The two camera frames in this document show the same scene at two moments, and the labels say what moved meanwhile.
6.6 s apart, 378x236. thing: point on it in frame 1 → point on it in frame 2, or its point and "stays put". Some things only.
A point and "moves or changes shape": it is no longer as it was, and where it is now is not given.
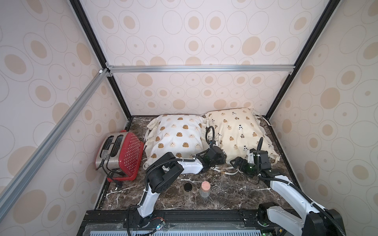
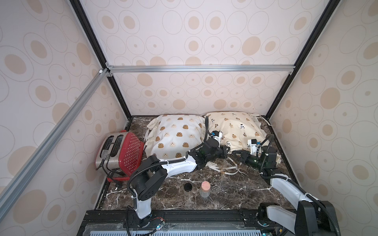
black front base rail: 173,222 stays put
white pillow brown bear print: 182,134 stays put
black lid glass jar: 188,191 stays put
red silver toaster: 118,156 stays put
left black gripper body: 221,160 → 217,153
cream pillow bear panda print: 237,131 moves or changes shape
